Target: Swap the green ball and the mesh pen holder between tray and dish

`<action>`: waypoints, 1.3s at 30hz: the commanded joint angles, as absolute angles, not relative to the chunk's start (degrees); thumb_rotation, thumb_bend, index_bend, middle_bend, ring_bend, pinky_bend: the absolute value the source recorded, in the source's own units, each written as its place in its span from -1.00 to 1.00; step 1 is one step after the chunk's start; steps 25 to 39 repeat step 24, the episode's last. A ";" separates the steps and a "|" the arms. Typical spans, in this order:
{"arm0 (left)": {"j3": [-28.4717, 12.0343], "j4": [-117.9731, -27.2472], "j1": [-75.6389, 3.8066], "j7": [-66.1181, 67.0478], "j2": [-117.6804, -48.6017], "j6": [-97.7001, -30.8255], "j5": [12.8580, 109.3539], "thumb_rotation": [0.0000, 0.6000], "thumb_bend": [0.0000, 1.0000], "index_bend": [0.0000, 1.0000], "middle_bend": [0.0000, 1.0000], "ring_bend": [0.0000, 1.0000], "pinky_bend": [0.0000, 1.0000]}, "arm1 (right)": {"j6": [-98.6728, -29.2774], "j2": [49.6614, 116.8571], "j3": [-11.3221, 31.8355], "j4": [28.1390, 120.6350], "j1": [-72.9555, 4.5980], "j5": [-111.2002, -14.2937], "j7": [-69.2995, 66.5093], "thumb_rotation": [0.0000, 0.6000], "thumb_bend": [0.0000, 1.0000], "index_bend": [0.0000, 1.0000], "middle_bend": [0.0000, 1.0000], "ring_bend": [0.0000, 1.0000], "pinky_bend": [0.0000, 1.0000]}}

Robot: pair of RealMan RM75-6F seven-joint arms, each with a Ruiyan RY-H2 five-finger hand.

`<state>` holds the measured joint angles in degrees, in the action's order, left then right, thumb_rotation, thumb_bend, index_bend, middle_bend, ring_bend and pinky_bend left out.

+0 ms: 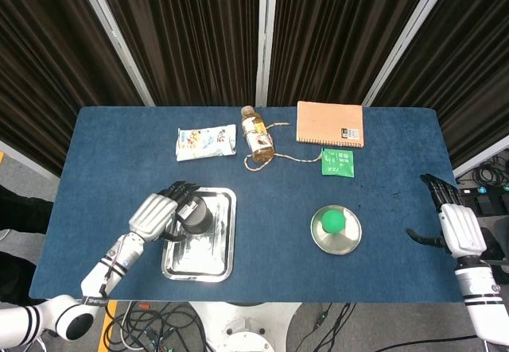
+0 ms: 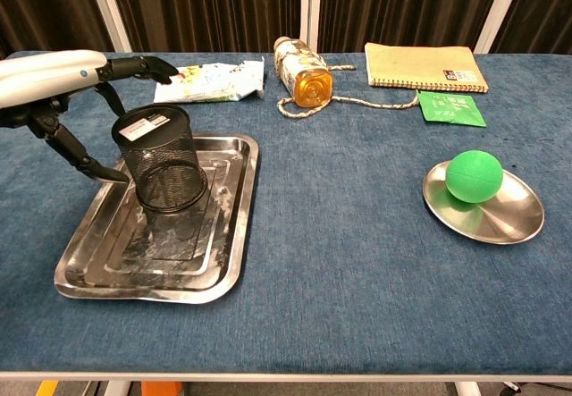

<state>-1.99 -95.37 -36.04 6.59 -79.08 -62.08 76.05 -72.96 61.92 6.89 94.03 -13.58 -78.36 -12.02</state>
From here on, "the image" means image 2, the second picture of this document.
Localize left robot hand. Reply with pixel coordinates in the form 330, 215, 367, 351
0, 49, 180, 185

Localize black mesh pen cup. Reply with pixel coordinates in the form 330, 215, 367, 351
111, 104, 209, 215

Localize green foam ball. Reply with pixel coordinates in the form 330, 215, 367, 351
444, 149, 504, 204

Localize dark brown curtain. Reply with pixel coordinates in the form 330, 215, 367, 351
491, 0, 572, 55
105, 0, 305, 54
317, 0, 509, 55
0, 0, 113, 61

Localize white snack packet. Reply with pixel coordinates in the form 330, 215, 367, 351
152, 55, 266, 105

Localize rectangular stainless steel tray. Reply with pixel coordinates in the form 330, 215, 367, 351
54, 132, 260, 305

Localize amber tea bottle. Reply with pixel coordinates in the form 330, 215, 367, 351
273, 36, 334, 108

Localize orange floor object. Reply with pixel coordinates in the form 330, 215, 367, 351
140, 381, 184, 396

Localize tan spiral notebook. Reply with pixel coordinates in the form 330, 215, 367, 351
364, 41, 490, 95

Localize green sachet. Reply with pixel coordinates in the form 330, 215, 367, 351
416, 89, 487, 128

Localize round stainless steel plate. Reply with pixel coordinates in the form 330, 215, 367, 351
422, 159, 546, 246

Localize white divider post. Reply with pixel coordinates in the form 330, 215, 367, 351
299, 0, 324, 55
84, 0, 133, 54
473, 0, 529, 55

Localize beige twisted rope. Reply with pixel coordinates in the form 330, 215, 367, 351
276, 63, 421, 121

